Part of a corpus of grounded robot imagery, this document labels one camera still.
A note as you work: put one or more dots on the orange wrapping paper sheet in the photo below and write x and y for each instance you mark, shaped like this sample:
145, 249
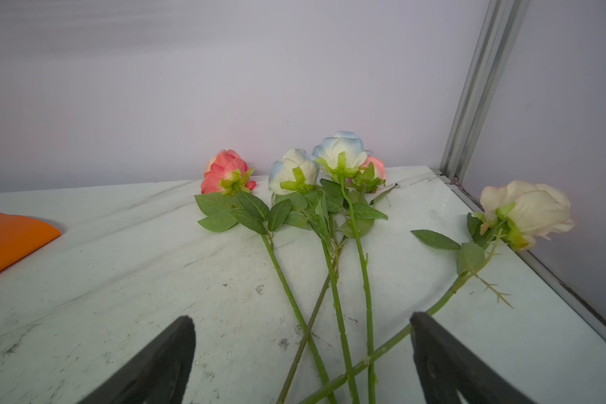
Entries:
20, 236

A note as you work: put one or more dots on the aluminium frame post right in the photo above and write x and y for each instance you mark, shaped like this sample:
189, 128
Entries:
500, 27

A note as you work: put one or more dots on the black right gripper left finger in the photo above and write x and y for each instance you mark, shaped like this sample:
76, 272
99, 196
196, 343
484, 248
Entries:
159, 373

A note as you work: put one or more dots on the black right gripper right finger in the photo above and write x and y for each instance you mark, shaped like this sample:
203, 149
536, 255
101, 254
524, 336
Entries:
450, 373

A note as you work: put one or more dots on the cream fake rose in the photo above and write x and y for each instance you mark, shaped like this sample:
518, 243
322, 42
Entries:
516, 215

